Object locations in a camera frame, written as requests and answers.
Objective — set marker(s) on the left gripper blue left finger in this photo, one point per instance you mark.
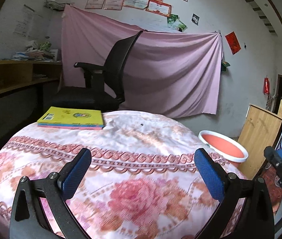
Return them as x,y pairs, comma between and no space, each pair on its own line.
28,218

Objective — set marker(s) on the yellow book stack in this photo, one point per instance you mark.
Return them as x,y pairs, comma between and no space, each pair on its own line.
57,117

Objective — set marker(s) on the black office chair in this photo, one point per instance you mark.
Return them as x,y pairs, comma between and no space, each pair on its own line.
104,89

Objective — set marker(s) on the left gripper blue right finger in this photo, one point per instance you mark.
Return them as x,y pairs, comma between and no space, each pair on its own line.
255,219

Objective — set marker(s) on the pink hanging cloth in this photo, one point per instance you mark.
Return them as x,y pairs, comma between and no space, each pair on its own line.
174,74

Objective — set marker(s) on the floral pink table cover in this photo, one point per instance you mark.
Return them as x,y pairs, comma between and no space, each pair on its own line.
142,180

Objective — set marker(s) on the pile of papers on desk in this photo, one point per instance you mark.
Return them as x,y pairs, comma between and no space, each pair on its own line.
38,52

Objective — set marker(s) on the red diamond wall paper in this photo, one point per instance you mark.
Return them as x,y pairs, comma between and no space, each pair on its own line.
233,42

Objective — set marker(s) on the wooden cabinet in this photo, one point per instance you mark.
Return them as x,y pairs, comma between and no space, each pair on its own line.
262,128

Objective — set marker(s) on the orange plastic bucket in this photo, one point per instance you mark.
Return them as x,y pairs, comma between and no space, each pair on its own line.
224,146

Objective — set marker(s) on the red hanging ornament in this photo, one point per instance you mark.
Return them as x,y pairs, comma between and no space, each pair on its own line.
266,86

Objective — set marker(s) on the wooden desk with shelves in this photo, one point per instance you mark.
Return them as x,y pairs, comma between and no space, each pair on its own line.
16,76

